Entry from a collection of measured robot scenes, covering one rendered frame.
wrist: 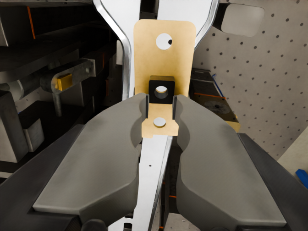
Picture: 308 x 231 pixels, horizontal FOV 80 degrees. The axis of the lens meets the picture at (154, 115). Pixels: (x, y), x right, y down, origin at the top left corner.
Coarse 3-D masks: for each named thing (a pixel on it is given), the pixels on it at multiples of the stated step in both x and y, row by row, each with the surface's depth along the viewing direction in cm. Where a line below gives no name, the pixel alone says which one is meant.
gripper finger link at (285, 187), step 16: (256, 144) 7; (256, 160) 7; (272, 160) 7; (272, 176) 6; (288, 176) 6; (272, 192) 6; (288, 192) 6; (304, 192) 6; (288, 208) 5; (304, 208) 5; (288, 224) 5; (304, 224) 5
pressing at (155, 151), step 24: (96, 0) 32; (120, 0) 32; (168, 0) 32; (192, 0) 32; (216, 0) 32; (120, 24) 34; (144, 144) 49; (168, 144) 49; (144, 168) 54; (144, 192) 60; (144, 216) 67
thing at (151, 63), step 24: (144, 24) 11; (168, 24) 11; (192, 24) 11; (144, 48) 12; (168, 48) 12; (192, 48) 12; (144, 72) 13; (168, 72) 12; (168, 96) 12; (168, 120) 14
